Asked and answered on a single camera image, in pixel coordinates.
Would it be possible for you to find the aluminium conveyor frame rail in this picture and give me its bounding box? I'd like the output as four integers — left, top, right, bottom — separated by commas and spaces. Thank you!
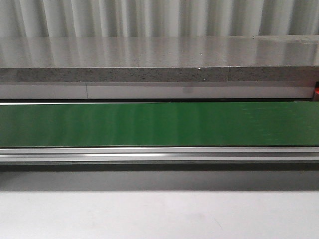
0, 146, 319, 171

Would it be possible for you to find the grey speckled stone counter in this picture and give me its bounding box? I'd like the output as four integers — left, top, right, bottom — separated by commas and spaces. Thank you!
0, 35, 319, 100

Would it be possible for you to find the green conveyor belt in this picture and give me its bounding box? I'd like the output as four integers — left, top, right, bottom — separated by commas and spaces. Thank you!
0, 101, 319, 148

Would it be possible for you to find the white pleated curtain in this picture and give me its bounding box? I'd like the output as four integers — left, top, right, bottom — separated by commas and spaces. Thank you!
0, 0, 319, 37

